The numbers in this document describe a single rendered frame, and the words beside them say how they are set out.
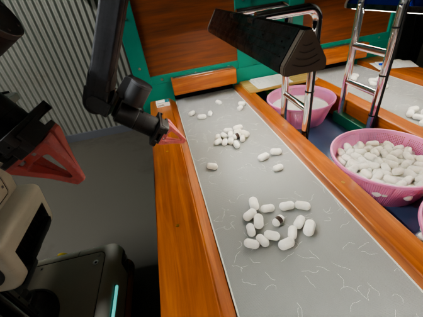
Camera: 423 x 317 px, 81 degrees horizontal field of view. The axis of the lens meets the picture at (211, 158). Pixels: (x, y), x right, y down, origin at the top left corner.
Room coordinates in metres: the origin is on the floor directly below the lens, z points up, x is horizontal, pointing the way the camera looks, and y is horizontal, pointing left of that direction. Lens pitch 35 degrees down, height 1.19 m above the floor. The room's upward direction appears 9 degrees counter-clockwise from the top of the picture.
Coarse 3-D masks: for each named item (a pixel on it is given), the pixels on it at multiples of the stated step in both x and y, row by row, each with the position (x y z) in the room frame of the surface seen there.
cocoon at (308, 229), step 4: (308, 220) 0.33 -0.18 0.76; (312, 220) 0.33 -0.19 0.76; (308, 224) 0.32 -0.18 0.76; (312, 224) 0.32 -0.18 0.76; (304, 228) 0.31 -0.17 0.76; (308, 228) 0.31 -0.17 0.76; (312, 228) 0.31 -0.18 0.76; (304, 232) 0.31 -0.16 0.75; (308, 232) 0.30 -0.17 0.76; (312, 232) 0.30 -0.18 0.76
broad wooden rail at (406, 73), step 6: (360, 60) 1.27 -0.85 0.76; (366, 60) 1.26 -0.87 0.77; (372, 60) 1.24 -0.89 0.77; (378, 60) 1.23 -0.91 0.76; (366, 66) 1.22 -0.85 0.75; (372, 66) 1.19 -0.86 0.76; (390, 72) 1.08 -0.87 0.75; (396, 72) 1.05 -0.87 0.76; (402, 72) 1.03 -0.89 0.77; (408, 72) 1.02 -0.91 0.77; (414, 72) 1.01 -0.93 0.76; (420, 72) 1.00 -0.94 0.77; (402, 78) 1.01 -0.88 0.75; (408, 78) 0.98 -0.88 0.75; (414, 78) 0.96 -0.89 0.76; (420, 78) 0.94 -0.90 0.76; (420, 84) 0.92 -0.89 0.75
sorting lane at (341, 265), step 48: (240, 96) 1.10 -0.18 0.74; (192, 144) 0.74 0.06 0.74; (240, 144) 0.69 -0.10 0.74; (240, 192) 0.46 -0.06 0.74; (288, 192) 0.44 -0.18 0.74; (240, 240) 0.32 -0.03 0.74; (336, 240) 0.29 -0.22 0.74; (240, 288) 0.22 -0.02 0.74; (288, 288) 0.21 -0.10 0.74; (336, 288) 0.20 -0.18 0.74; (384, 288) 0.19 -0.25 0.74
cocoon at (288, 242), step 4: (280, 240) 0.30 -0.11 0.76; (284, 240) 0.29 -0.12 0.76; (288, 240) 0.29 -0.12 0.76; (292, 240) 0.29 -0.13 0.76; (280, 244) 0.29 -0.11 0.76; (284, 244) 0.29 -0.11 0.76; (288, 244) 0.28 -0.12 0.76; (292, 244) 0.29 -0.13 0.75; (280, 248) 0.28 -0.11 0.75; (284, 248) 0.28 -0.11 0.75
